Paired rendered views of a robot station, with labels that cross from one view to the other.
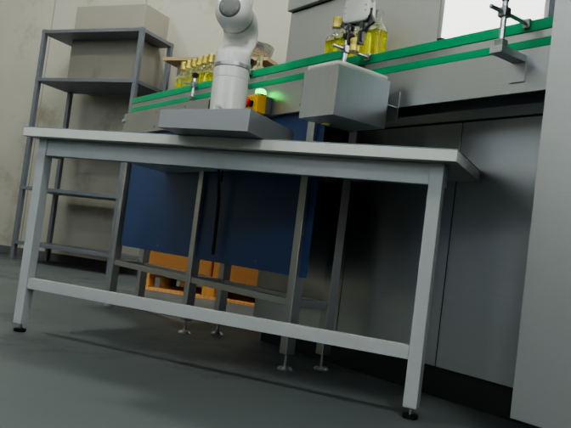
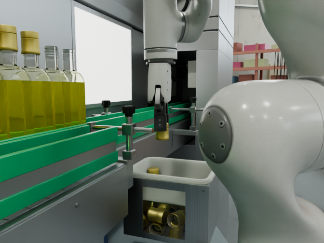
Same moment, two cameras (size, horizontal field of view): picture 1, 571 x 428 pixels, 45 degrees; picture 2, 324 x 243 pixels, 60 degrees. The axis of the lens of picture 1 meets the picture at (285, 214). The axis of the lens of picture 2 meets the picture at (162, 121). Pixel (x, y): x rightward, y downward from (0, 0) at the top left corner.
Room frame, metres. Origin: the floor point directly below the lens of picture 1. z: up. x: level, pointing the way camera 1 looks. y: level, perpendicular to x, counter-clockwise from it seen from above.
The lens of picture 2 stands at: (2.64, 0.45, 1.22)
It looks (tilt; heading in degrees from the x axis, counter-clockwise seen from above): 7 degrees down; 236
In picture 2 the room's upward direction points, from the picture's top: straight up
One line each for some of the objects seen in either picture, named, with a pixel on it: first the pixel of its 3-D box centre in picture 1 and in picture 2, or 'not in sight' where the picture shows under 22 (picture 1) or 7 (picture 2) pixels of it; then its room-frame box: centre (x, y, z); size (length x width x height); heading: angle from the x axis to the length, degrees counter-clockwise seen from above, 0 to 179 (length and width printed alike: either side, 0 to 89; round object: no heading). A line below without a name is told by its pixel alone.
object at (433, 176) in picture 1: (206, 258); not in sight; (2.28, 0.24, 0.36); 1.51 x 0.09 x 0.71; 65
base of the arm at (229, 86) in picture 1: (228, 97); not in sight; (2.30, 0.24, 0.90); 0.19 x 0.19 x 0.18
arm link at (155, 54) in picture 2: not in sight; (160, 56); (2.24, -0.16, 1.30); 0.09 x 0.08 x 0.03; 48
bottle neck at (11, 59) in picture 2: not in sight; (7, 50); (2.58, -0.14, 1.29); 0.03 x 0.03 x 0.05
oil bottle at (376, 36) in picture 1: (375, 53); (70, 114); (2.45, -0.24, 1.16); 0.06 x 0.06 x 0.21; 37
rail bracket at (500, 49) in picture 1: (507, 36); (187, 122); (1.84, -0.53, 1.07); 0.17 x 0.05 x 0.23; 127
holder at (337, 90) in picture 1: (350, 101); (164, 197); (2.22, -0.16, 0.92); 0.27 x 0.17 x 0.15; 127
